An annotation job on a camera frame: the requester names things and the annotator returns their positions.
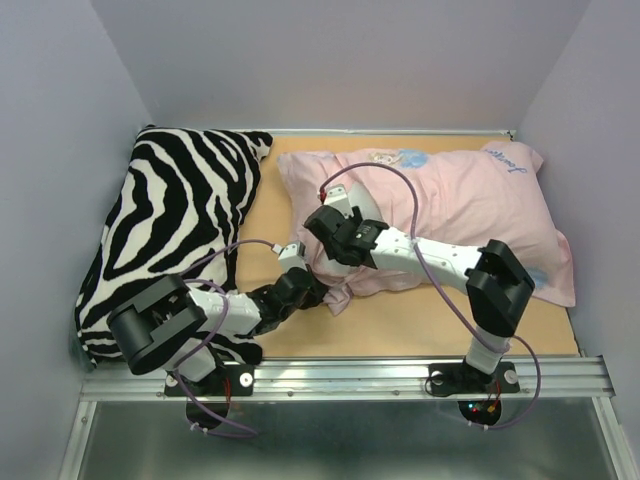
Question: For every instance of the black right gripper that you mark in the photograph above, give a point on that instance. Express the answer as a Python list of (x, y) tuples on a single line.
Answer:
[(355, 217)]

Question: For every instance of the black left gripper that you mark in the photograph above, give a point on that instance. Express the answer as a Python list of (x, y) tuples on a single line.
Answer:
[(316, 291)]

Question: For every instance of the pink printed pillowcase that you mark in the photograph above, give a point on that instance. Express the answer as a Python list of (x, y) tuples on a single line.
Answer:
[(464, 197)]

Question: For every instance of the white pillow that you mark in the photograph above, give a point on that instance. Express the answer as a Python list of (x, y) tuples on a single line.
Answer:
[(360, 197)]

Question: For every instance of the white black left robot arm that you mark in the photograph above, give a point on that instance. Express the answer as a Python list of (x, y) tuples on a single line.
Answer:
[(179, 328)]

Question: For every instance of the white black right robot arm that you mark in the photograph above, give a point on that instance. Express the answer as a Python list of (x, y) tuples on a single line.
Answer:
[(498, 287)]

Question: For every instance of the zebra striped pillow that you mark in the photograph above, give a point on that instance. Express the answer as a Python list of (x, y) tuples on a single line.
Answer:
[(185, 196)]

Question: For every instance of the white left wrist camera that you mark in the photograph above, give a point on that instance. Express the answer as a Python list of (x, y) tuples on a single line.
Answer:
[(291, 256)]

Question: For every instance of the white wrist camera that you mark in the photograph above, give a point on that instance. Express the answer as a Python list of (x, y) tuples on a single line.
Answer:
[(337, 198), (291, 256)]

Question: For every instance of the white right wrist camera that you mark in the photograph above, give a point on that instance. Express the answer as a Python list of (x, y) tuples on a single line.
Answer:
[(337, 198)]

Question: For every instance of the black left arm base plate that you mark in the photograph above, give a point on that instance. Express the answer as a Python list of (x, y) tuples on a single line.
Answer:
[(229, 379)]

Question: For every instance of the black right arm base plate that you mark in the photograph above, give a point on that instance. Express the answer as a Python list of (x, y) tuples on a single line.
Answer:
[(458, 378)]

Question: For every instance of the aluminium rear table rail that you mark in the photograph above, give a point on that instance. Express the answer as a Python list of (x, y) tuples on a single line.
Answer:
[(392, 132)]

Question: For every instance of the aluminium front mounting rail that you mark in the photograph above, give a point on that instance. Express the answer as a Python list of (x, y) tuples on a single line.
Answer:
[(351, 379)]

